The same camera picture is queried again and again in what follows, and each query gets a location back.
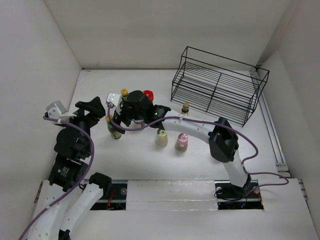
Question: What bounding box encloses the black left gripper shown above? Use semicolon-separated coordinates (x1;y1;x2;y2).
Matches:
61;96;106;156

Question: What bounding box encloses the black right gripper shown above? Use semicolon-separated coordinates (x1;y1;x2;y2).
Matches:
110;99;146;134

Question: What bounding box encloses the red lid chili jar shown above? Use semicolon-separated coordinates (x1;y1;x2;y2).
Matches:
142;90;154;103

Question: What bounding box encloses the yellow cap sauce bottle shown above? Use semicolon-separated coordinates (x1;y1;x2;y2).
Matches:
105;115;122;140
120;88;129;101

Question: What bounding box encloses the yellow lid spice shaker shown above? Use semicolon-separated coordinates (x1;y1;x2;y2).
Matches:
155;129;168;147

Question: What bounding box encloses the small brown cork bottle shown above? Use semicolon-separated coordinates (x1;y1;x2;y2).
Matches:
181;102;190;116

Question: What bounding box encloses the pink lid spice shaker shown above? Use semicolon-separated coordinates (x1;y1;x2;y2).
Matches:
175;133;189;152

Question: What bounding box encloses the white lid dark jar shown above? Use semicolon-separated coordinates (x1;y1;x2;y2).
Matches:
131;120;145;132

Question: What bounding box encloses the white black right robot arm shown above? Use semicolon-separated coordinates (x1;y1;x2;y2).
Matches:
113;90;251;201

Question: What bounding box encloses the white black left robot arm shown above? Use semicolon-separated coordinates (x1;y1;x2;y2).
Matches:
20;96;112;240

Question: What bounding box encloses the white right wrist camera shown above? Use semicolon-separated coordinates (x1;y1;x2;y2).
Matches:
106;92;122;107

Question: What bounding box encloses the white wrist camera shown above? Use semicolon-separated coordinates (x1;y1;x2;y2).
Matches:
106;92;122;107
46;100;68;119

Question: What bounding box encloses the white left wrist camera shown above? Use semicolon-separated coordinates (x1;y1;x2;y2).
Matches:
46;100;68;119

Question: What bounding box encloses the black wire shelf rack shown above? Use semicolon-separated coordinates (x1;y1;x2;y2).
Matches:
170;46;270;127

